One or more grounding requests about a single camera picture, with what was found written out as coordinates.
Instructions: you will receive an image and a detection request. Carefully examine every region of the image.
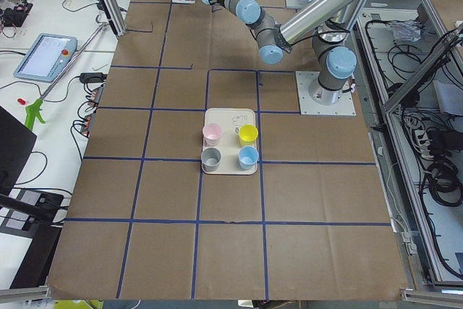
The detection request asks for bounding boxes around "black power adapter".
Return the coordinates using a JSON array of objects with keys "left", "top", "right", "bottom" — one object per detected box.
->
[{"left": 79, "top": 72, "right": 107, "bottom": 84}]

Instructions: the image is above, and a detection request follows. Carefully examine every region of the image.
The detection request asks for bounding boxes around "green handled grabber tool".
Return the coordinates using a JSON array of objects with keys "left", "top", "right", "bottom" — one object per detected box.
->
[{"left": 25, "top": 22, "right": 109, "bottom": 130}]

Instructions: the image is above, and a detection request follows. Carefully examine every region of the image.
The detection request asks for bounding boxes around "blue teach pendant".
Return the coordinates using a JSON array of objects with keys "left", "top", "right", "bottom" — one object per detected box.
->
[{"left": 13, "top": 33, "right": 77, "bottom": 82}]

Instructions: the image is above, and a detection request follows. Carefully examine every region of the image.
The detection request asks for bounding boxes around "pink plastic cup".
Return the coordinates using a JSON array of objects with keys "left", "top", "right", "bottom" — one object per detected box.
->
[{"left": 202, "top": 122, "right": 223, "bottom": 146}]

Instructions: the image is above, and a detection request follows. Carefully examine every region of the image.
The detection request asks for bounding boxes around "beige plastic tray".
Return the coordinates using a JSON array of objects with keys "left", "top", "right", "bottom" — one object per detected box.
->
[{"left": 202, "top": 108, "right": 258, "bottom": 175}]

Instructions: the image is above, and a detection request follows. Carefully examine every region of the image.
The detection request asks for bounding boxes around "grey plastic cup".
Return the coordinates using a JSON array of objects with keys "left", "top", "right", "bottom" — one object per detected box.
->
[{"left": 201, "top": 148, "right": 221, "bottom": 173}]

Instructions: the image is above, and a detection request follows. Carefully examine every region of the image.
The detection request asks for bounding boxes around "yellow plastic cup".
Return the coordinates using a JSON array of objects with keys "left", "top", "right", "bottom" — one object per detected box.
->
[{"left": 238, "top": 124, "right": 258, "bottom": 147}]

